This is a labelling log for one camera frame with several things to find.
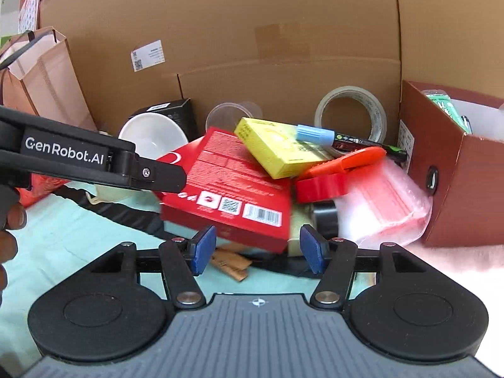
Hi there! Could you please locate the colourful printed card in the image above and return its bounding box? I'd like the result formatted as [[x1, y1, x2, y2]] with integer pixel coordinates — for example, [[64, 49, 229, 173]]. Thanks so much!
[[18, 0, 45, 34]]

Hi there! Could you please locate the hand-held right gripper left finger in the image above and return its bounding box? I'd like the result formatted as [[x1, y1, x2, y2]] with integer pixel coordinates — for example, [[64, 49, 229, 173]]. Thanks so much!
[[92, 226, 217, 310]]

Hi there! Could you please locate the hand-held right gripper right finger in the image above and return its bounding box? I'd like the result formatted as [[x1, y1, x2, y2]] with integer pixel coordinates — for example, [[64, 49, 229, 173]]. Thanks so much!
[[300, 224, 426, 310]]

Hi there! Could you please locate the red box with white swirl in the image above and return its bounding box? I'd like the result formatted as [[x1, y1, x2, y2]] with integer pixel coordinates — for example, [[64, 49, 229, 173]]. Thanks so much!
[[155, 152, 186, 167]]

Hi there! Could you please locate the red box with barcode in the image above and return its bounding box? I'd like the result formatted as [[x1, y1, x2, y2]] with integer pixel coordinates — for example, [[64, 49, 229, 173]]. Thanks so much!
[[161, 126, 293, 253]]

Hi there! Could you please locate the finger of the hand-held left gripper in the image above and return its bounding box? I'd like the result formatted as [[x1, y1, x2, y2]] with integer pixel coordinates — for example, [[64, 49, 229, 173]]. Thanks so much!
[[130, 153, 187, 194]]

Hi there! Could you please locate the large cardboard panel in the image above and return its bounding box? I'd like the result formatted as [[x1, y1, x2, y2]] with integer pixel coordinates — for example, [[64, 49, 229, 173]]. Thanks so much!
[[39, 0, 504, 142]]

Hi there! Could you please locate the olive small box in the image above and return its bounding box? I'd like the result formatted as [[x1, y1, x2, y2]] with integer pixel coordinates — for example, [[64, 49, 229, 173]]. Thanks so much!
[[287, 207, 316, 261]]

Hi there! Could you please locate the white ceramic bowl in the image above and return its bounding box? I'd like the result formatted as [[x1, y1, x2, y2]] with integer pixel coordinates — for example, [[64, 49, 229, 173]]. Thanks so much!
[[118, 112, 190, 162]]

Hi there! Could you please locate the clear plastic cup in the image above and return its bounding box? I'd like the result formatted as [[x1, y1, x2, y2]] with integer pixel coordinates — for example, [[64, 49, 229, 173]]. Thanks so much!
[[205, 101, 264, 136]]

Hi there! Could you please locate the black cardboard box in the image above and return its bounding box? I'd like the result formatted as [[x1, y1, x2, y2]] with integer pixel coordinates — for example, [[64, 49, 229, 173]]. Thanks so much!
[[128, 98, 198, 142]]

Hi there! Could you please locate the black tape roll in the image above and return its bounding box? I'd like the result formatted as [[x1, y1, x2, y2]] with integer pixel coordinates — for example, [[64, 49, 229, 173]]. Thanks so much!
[[312, 200, 340, 241]]

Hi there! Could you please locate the brown-red cardboard box container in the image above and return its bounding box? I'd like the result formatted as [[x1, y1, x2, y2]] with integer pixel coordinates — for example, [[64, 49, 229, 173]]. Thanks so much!
[[398, 80, 504, 248]]

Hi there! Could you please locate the black marker with blue cap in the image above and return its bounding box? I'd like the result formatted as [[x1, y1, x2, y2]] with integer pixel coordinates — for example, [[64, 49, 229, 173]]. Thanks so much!
[[296, 125, 408, 160]]

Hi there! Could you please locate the teal cloth with black stripe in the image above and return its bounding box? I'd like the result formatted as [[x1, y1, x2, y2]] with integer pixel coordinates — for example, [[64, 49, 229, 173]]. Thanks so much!
[[0, 183, 379, 378]]

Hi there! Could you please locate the red plastic bag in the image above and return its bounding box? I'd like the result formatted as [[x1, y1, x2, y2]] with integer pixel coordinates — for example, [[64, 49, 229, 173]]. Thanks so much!
[[18, 173, 69, 209]]

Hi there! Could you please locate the red tape roll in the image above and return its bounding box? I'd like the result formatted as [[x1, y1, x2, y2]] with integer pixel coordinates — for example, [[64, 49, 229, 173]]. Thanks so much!
[[295, 173, 350, 204]]

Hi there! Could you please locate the white shipping label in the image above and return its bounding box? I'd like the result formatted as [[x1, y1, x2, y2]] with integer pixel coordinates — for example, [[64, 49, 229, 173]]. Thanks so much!
[[131, 40, 166, 72]]

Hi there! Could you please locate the clear tape roll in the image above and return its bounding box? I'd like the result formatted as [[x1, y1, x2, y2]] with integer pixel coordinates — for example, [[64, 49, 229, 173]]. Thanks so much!
[[314, 87, 388, 158]]

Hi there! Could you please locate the clear zip bag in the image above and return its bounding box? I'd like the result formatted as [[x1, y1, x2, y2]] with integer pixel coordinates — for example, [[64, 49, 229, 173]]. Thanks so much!
[[335, 161, 433, 247]]

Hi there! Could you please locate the pink paper bag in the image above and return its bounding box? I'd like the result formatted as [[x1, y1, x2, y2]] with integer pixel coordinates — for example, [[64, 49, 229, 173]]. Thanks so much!
[[0, 27, 99, 132]]

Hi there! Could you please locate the yellow-green small box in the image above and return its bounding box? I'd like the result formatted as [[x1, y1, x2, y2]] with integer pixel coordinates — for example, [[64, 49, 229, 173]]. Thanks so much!
[[234, 117, 335, 180]]

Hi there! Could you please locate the person's left hand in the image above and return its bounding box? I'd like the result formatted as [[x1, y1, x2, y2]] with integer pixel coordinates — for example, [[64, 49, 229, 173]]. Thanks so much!
[[0, 203, 27, 308]]

